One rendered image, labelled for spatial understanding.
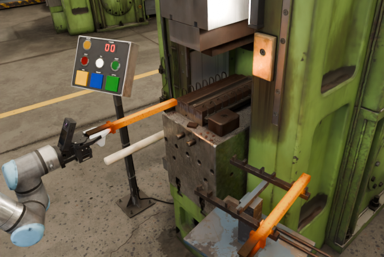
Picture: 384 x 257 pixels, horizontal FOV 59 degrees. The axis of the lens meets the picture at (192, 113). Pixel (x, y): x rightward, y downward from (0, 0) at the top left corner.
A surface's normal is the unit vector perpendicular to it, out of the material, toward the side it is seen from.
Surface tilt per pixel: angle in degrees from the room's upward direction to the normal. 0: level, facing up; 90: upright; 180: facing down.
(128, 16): 90
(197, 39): 90
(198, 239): 0
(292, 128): 90
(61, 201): 0
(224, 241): 0
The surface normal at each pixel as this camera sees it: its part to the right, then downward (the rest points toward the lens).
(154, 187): -0.04, -0.86
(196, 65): 0.64, 0.37
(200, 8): -0.76, 0.36
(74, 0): 0.44, 0.44
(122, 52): -0.39, -0.02
